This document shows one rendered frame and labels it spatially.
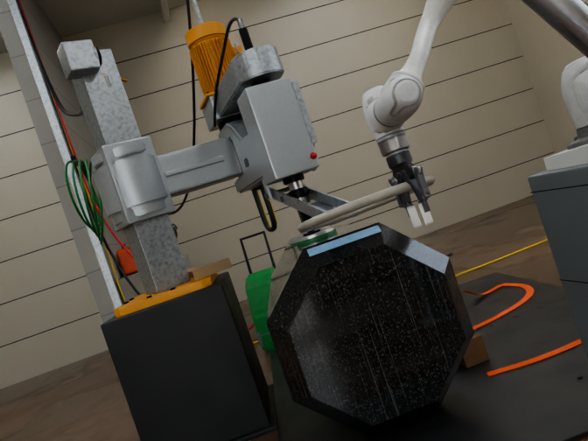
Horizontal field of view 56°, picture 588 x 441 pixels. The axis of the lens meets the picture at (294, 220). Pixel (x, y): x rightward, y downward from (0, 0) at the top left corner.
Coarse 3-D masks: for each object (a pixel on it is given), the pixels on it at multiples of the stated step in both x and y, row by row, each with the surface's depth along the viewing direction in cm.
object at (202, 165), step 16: (208, 144) 295; (224, 144) 298; (128, 160) 271; (144, 160) 276; (160, 160) 285; (176, 160) 288; (192, 160) 291; (208, 160) 293; (224, 160) 297; (96, 176) 276; (128, 176) 271; (144, 176) 274; (160, 176) 282; (176, 176) 287; (192, 176) 290; (208, 176) 293; (224, 176) 297; (112, 192) 272; (128, 192) 271; (144, 192) 273; (160, 192) 278; (176, 192) 287; (112, 208) 274
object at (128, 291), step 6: (186, 258) 574; (186, 264) 527; (132, 276) 499; (138, 276) 500; (120, 282) 497; (126, 282) 498; (132, 282) 499; (138, 282) 500; (126, 288) 498; (132, 288) 498; (138, 288) 499; (126, 294) 497; (132, 294) 498; (126, 300) 497
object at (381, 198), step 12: (432, 180) 176; (384, 192) 163; (396, 192) 164; (348, 204) 165; (360, 204) 164; (372, 204) 208; (384, 204) 208; (324, 216) 169; (336, 216) 167; (348, 216) 209; (300, 228) 181; (312, 228) 198
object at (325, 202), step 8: (272, 192) 265; (280, 192) 254; (312, 192) 246; (320, 192) 237; (280, 200) 257; (288, 200) 246; (296, 200) 236; (320, 200) 240; (328, 200) 231; (336, 200) 223; (344, 200) 217; (296, 208) 239; (304, 208) 228; (312, 208) 219; (320, 208) 214; (328, 208) 227; (312, 216) 222
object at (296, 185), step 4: (300, 180) 247; (292, 184) 246; (296, 184) 246; (300, 184) 247; (292, 188) 246; (296, 188) 246; (300, 188) 245; (304, 188) 246; (288, 192) 248; (292, 192) 245; (296, 192) 245; (300, 192) 245; (304, 192) 246; (308, 192) 248; (292, 196) 246; (296, 196) 245; (300, 196) 245; (304, 196) 246; (308, 196) 248; (304, 200) 246; (308, 200) 247
